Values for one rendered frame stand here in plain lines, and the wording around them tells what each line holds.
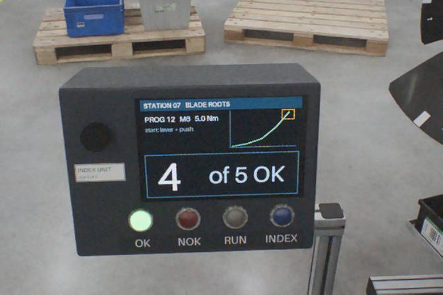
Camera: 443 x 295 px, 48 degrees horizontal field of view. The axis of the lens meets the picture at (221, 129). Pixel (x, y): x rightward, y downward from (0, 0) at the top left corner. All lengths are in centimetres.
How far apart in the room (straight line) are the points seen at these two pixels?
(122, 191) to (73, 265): 156
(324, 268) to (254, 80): 31
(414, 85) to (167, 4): 268
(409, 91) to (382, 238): 113
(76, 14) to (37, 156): 129
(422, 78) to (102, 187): 80
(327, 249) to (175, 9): 309
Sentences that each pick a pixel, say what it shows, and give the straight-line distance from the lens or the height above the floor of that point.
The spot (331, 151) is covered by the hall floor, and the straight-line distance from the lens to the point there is 263.
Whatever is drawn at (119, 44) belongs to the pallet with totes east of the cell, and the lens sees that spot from 360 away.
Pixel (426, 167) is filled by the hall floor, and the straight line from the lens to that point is 266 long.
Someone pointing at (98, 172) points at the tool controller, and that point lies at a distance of 52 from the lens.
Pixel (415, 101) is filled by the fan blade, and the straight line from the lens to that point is 114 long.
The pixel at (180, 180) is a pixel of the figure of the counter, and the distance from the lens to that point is 51.
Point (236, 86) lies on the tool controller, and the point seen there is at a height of 125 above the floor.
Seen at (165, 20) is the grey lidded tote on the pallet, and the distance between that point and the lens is 368.
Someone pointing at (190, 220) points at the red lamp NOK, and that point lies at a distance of 52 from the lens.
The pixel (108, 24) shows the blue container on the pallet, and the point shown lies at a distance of 367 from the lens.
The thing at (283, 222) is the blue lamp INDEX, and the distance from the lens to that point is 53.
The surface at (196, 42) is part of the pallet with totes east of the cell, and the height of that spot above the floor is 9.
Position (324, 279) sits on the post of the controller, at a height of 93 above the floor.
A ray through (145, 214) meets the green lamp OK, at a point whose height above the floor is 112.
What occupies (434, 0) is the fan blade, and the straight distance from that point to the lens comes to 139.
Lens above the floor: 148
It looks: 32 degrees down
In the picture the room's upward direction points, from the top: straight up
